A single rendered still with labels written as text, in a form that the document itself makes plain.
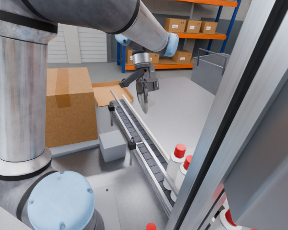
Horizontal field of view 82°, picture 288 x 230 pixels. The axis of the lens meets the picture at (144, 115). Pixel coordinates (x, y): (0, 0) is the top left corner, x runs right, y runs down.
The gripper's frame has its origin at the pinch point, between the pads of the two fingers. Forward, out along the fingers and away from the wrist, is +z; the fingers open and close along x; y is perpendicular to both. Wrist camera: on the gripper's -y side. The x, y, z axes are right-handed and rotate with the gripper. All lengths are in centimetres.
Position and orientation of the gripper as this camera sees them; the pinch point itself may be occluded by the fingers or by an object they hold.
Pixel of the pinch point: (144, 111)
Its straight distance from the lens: 74.1
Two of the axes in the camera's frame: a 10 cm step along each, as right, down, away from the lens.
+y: 9.0, -1.8, 4.0
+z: 1.4, 9.8, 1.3
